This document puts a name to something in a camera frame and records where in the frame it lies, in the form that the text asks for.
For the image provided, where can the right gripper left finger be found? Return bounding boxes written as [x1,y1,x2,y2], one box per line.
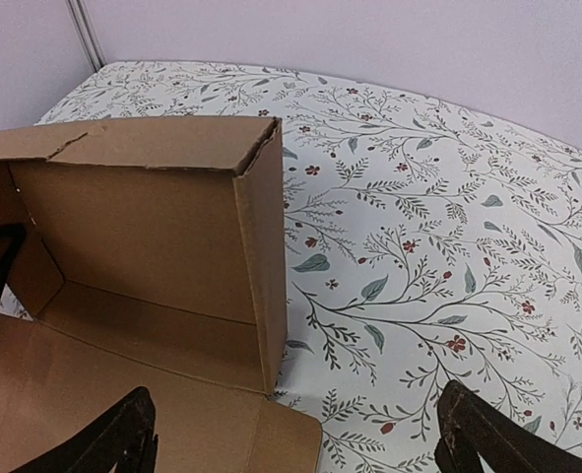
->
[22,386,159,473]

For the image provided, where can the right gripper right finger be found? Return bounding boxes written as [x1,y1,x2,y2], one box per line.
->
[434,380,582,473]

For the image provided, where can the left aluminium corner post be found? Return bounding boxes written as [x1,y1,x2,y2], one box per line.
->
[66,0,106,72]

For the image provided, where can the brown cardboard box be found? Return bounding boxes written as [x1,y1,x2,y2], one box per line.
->
[0,116,322,472]

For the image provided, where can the floral patterned table mat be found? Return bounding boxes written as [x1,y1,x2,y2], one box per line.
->
[41,61,582,472]

